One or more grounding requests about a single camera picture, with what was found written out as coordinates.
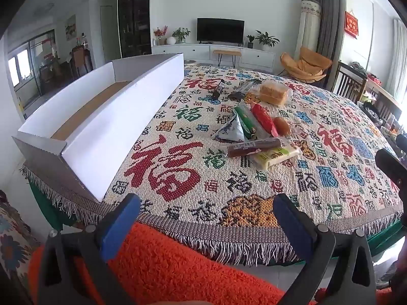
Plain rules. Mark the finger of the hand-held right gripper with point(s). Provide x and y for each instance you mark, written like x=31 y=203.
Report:
x=392 y=166
x=402 y=140

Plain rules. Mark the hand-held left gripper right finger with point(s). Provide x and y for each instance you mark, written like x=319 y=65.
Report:
x=291 y=222

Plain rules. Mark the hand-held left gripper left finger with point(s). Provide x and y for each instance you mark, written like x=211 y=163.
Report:
x=119 y=225

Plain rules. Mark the yellow cake packet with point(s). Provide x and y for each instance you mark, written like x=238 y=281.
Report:
x=276 y=156

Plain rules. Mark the dark brown sausage stick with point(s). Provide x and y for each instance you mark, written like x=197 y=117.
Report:
x=251 y=147

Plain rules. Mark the brown bun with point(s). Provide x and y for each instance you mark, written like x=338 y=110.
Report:
x=281 y=126

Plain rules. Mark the red sausage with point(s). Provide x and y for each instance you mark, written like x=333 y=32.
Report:
x=263 y=117

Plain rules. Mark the triangular snack packet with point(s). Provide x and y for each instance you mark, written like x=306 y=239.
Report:
x=230 y=130

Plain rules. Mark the green snack packet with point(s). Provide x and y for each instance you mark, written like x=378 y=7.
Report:
x=244 y=119

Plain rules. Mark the bagged bread loaf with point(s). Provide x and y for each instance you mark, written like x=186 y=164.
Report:
x=273 y=93

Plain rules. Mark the dark chocolate bar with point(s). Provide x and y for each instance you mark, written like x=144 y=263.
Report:
x=217 y=92

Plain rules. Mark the cluttered wooden table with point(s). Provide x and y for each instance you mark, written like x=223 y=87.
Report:
x=383 y=97

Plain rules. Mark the green table cloth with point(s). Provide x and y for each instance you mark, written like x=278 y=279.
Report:
x=47 y=209

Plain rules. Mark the orange fluffy cloth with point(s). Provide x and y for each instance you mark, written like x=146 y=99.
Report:
x=178 y=270

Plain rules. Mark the dark wooden slatted chair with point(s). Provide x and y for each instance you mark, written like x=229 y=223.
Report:
x=345 y=81

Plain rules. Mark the printed woven blanket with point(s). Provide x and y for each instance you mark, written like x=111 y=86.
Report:
x=190 y=171

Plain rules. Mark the floral patterned cloth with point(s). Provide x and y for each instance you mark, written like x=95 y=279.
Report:
x=12 y=244

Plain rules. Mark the orange lounge chair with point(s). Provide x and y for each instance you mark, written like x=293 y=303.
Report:
x=307 y=65

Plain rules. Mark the grey curtain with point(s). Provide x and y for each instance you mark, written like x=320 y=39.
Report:
x=330 y=22

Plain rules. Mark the covered standing air conditioner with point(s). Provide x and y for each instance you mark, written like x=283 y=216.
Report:
x=308 y=28

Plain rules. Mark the large leafy potted plant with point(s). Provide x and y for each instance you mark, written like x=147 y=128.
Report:
x=266 y=39

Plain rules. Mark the dark wooden dining chair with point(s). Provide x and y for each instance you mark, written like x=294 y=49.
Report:
x=79 y=58

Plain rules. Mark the balcony glass door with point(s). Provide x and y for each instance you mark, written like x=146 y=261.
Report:
x=31 y=66

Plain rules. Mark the small potted plant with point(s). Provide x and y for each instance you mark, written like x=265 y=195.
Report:
x=250 y=39

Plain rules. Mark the wooden bench with metal legs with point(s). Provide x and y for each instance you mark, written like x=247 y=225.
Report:
x=226 y=51

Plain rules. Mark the white television cabinet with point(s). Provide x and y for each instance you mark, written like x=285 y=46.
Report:
x=190 y=52

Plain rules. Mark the white round vase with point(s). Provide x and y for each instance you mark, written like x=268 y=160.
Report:
x=171 y=40

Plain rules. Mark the red flower vase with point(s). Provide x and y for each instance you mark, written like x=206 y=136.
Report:
x=160 y=33

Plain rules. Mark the bushy green potted plant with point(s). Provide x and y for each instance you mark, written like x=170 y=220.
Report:
x=182 y=34

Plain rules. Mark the black flat television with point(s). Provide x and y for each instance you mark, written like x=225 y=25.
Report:
x=220 y=30

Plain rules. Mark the black display cabinet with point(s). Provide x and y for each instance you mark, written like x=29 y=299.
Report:
x=133 y=16

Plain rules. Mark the red wall hanging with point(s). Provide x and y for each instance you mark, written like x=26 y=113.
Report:
x=351 y=23

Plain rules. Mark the framed wall picture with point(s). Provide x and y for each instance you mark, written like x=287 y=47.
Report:
x=70 y=27

